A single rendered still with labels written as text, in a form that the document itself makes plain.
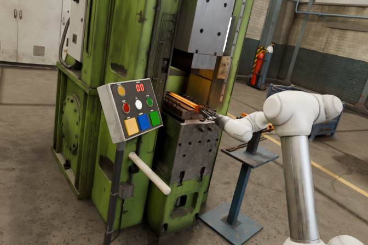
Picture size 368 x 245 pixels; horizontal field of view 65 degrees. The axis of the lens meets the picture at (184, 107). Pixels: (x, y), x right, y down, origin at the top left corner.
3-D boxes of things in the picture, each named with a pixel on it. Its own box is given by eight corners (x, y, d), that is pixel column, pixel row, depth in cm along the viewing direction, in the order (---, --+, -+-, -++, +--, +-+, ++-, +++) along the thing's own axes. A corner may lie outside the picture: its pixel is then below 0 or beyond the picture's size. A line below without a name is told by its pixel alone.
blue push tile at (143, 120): (150, 127, 151) (147, 113, 151) (142, 130, 145) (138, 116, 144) (148, 127, 152) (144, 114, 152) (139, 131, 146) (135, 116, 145)
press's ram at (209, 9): (231, 57, 198) (245, -4, 187) (187, 52, 175) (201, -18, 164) (194, 46, 229) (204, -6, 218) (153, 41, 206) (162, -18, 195)
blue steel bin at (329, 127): (334, 137, 544) (347, 102, 524) (311, 141, 496) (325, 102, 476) (282, 115, 634) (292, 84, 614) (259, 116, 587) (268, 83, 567)
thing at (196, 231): (217, 239, 221) (217, 238, 221) (153, 266, 186) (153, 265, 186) (187, 209, 251) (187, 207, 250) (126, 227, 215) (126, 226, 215)
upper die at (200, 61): (213, 69, 193) (217, 56, 190) (190, 68, 180) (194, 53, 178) (178, 57, 224) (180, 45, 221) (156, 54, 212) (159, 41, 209)
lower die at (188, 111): (203, 118, 203) (205, 107, 200) (180, 120, 190) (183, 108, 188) (170, 100, 234) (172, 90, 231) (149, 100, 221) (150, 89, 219)
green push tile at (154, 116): (161, 123, 160) (156, 110, 159) (153, 126, 153) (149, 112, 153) (158, 123, 161) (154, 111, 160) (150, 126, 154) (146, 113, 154)
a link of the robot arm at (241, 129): (223, 136, 172) (238, 129, 179) (241, 148, 161) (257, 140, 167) (223, 121, 167) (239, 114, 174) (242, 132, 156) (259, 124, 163)
